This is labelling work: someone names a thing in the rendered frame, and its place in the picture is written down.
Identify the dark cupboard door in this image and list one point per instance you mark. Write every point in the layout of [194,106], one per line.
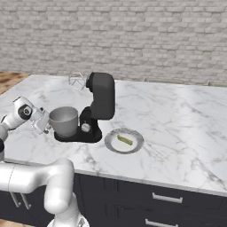
[37,211]

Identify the white mixer knob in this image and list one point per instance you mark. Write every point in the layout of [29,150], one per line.
[85,127]

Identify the black stand mixer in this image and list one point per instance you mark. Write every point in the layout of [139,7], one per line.
[102,97]

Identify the yellow butter stick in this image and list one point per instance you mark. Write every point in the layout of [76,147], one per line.
[124,140]

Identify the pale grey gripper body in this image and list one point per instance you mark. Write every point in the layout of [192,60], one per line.
[40,120]

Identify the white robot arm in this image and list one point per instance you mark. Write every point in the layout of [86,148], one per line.
[56,180]

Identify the silver mixer bowl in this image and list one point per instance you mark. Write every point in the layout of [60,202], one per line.
[64,120]

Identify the grey rimmed plate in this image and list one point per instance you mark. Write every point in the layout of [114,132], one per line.
[112,143]

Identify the dark drawer front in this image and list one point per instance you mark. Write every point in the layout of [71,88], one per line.
[195,220]
[195,201]

